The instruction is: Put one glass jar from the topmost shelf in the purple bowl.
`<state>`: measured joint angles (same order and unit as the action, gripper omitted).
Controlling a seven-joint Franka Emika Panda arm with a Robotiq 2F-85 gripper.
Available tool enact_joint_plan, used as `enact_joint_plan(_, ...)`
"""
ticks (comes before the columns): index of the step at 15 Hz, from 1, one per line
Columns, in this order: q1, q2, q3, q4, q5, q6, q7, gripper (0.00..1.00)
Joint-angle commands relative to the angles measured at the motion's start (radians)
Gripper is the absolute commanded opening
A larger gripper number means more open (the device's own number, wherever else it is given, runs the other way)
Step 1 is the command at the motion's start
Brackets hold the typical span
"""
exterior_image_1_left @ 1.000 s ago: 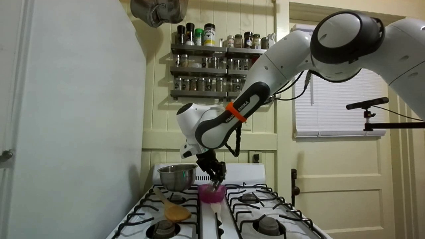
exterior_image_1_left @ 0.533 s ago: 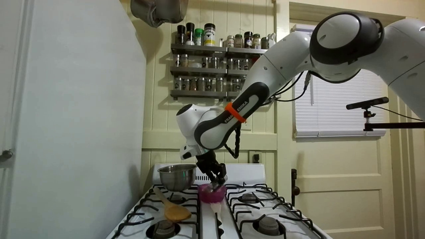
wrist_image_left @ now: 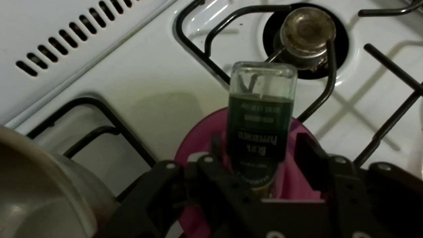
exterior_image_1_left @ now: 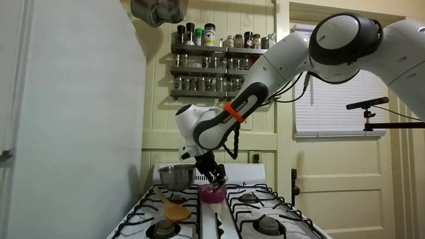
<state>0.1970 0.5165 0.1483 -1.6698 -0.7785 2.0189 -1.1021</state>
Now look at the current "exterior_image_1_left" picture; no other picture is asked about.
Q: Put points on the black lid spice jar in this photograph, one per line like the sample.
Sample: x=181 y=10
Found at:
x=181 y=35
x=191 y=35

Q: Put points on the metal wall spice rack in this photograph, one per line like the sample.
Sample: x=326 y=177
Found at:
x=200 y=93

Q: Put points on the cream panel door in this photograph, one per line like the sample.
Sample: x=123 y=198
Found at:
x=341 y=177

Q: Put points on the small glass spice jar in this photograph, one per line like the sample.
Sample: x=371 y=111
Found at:
x=240 y=42
x=257 y=42
x=266 y=43
x=229 y=43

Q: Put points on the dark spice jar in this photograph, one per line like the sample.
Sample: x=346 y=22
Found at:
x=249 y=40

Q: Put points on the white gas stove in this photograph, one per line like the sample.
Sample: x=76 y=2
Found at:
x=213 y=221

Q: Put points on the white refrigerator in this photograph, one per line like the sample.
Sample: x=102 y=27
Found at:
x=75 y=124

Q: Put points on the black wall outlet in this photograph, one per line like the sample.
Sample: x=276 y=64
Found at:
x=256 y=158

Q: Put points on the round stove burner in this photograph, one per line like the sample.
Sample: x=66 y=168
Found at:
x=163 y=229
x=179 y=198
x=249 y=198
x=269 y=225

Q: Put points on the green lid spice jar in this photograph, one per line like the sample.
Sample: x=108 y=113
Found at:
x=200 y=38

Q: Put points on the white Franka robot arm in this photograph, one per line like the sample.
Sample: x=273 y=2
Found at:
x=274 y=67

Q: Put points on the wooden spoon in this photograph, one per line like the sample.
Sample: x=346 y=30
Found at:
x=175 y=212

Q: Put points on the black stove grate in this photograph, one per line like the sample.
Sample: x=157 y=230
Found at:
x=147 y=208
x=274 y=208

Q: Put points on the white window blind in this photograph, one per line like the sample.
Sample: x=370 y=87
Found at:
x=337 y=115

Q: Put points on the pink cup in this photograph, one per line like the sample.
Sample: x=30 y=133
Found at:
x=212 y=197

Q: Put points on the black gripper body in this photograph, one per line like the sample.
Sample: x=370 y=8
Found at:
x=208 y=165

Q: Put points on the large white label spice jar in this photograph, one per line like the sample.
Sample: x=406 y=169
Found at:
x=211 y=36

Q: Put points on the black camera on stand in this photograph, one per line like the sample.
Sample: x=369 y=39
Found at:
x=367 y=104

